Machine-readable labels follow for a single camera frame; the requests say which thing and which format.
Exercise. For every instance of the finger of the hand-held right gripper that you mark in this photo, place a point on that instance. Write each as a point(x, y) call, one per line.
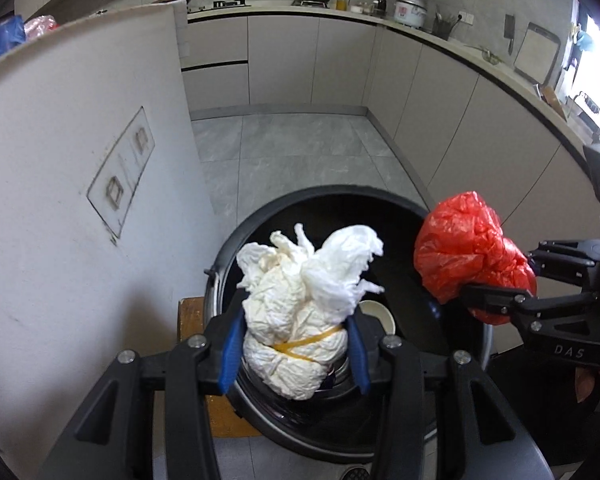
point(565, 252)
point(485, 297)

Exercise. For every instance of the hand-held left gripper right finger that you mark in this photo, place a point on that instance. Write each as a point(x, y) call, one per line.
point(358, 360)

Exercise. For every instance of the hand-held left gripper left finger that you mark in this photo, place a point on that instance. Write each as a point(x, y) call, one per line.
point(232, 355)

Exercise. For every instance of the red plastic bag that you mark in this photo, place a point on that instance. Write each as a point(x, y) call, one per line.
point(460, 245)

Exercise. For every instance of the white plastic bag bundle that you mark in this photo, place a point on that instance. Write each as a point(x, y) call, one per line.
point(290, 310)

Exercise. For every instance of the black trash bin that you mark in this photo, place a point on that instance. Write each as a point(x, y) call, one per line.
point(405, 285)

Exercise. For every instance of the white paper cup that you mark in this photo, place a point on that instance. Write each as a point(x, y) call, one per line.
point(380, 312)

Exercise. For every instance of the wooden stool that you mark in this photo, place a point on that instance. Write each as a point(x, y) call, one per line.
point(192, 317)

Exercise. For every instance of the yellow rubber band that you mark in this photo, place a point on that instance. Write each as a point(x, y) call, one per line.
point(305, 342)

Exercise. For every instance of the brown box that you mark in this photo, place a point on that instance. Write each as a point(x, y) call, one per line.
point(554, 101)

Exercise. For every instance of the grey cutting board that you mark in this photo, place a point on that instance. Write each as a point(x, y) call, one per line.
point(536, 52)

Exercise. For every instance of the blue hanging scrubber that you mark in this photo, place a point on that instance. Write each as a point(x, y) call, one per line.
point(583, 40)

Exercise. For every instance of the black hanging knife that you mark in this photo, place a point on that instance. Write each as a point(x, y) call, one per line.
point(509, 30)

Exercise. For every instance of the dark utensil holder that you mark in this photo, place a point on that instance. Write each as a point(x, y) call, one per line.
point(442, 27)

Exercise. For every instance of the white kitchen peninsula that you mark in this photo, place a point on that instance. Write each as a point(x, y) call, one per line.
point(55, 160)

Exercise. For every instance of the white rice cooker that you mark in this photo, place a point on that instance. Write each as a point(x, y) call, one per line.
point(410, 10)

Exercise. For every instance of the beige kitchen cabinets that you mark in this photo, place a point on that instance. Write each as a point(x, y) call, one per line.
point(280, 60)

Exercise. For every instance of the dark glass bottle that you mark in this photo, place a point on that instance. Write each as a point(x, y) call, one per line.
point(380, 4)

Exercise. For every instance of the small white bowl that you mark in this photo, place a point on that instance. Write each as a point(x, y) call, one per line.
point(356, 9)

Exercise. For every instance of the orange juice jar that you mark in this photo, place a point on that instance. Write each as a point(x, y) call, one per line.
point(342, 2)

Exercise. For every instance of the gas stove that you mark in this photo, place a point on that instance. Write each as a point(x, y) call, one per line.
point(220, 5)

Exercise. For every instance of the pink plastic bag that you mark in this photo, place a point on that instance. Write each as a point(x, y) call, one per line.
point(41, 27)

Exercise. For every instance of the blue plastic bag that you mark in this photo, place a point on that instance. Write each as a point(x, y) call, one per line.
point(2, 37)

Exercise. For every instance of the white wall outlet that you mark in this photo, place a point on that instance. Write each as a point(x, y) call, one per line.
point(465, 17)

